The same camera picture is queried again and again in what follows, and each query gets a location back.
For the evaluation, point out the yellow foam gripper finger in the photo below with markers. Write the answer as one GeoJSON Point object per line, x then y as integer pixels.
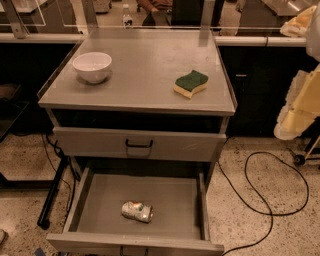
{"type": "Point", "coordinates": [302, 105]}

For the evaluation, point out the crushed 7up can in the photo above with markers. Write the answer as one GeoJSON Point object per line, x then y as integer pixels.
{"type": "Point", "coordinates": [137, 211]}

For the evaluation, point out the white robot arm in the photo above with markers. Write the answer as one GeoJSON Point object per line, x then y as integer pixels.
{"type": "Point", "coordinates": [306, 24]}

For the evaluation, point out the grey metal drawer cabinet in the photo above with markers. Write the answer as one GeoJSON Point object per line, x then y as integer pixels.
{"type": "Point", "coordinates": [139, 95]}

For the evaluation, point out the open grey middle drawer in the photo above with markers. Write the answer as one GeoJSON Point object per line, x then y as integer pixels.
{"type": "Point", "coordinates": [116, 214]}

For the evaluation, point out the closed grey top drawer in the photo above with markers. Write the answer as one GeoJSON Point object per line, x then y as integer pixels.
{"type": "Point", "coordinates": [116, 143]}

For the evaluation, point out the green and yellow sponge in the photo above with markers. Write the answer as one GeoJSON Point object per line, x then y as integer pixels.
{"type": "Point", "coordinates": [190, 84]}

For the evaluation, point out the person in background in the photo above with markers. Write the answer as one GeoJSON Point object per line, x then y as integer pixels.
{"type": "Point", "coordinates": [155, 8]}

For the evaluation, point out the clear plastic bottle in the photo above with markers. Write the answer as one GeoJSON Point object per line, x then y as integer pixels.
{"type": "Point", "coordinates": [126, 18]}

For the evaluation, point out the white ceramic bowl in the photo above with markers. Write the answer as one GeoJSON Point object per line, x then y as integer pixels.
{"type": "Point", "coordinates": [93, 67]}

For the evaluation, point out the black metal stand leg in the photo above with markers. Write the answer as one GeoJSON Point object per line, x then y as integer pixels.
{"type": "Point", "coordinates": [43, 220]}

